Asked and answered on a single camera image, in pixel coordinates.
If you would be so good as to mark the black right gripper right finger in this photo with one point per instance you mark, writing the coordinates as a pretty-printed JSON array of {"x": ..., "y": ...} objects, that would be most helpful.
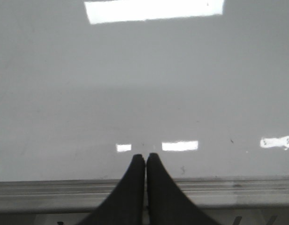
[{"x": 167, "y": 204}]

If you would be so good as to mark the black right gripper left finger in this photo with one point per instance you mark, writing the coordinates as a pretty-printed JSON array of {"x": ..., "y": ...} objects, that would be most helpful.
[{"x": 124, "y": 206}]

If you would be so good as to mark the white whiteboard with aluminium frame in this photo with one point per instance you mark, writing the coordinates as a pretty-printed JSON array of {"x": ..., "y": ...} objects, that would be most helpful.
[{"x": 85, "y": 85}]

